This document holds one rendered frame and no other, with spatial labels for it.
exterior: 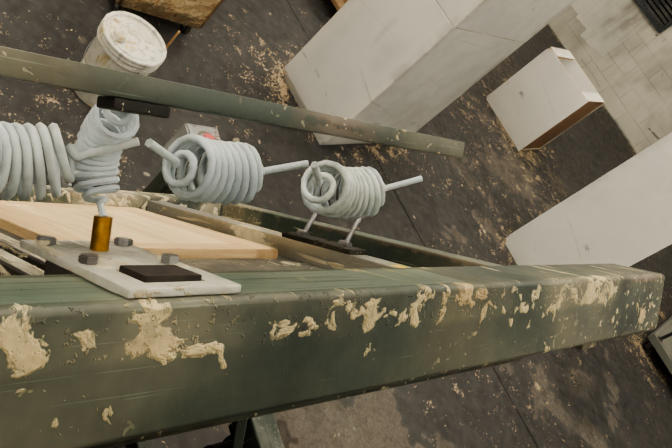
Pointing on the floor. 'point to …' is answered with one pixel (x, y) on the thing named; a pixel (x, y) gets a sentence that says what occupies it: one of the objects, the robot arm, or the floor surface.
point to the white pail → (125, 47)
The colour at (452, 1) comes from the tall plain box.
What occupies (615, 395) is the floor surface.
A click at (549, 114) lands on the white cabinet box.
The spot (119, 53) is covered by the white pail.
